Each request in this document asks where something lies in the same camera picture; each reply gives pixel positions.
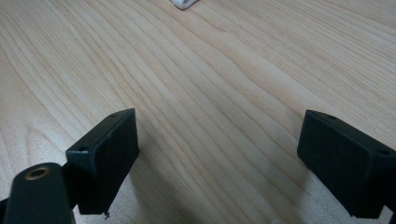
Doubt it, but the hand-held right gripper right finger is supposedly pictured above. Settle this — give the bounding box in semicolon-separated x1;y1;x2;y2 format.
296;109;396;219

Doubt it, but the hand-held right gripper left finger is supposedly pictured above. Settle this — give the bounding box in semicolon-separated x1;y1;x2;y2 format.
64;107;140;217

